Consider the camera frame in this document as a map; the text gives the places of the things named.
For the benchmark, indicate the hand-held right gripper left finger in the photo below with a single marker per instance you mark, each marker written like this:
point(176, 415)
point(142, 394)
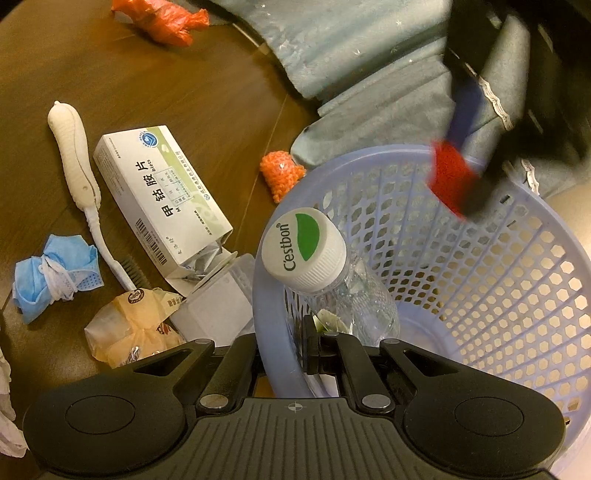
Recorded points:
point(242, 355)

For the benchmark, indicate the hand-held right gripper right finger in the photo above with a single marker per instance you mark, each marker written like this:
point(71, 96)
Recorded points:
point(310, 346)

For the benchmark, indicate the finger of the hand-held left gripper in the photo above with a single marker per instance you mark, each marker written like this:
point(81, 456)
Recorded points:
point(464, 110)
point(491, 184)

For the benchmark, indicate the small red scrap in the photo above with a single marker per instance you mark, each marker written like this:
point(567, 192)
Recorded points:
point(450, 175)

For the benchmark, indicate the clear plastic box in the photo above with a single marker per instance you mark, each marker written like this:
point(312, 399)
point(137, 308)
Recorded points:
point(212, 314)

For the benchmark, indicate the clear plastic water bottle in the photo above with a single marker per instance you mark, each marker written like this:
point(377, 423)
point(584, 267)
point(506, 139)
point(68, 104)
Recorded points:
point(300, 249)

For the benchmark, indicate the blue perforated plastic basket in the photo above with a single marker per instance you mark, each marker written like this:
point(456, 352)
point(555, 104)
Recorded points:
point(485, 300)

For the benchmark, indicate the tan snack wrapper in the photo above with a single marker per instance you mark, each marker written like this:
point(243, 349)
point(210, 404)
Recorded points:
point(124, 332)

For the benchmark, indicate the white medicine box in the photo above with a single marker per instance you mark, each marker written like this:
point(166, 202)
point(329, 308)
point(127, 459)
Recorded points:
point(152, 194)

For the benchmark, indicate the white electric toothbrush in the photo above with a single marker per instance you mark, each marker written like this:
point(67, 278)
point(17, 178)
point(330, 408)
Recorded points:
point(74, 152)

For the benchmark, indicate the grey-blue lace-trimmed bed skirt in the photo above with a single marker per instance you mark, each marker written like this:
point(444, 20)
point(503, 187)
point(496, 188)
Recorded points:
point(392, 120)

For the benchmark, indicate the blue-grey star curtain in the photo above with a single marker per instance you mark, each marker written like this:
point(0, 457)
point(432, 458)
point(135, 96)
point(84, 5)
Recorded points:
point(323, 41)

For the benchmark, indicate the orange crochet piece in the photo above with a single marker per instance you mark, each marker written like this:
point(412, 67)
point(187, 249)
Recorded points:
point(279, 173)

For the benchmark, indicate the blue face mask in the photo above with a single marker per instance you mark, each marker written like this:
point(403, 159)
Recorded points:
point(32, 277)

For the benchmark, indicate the crumpled white tissue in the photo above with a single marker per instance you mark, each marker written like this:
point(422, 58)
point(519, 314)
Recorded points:
point(7, 415)

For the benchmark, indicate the red plastic bag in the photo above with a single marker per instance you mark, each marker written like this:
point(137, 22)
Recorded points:
point(161, 21)

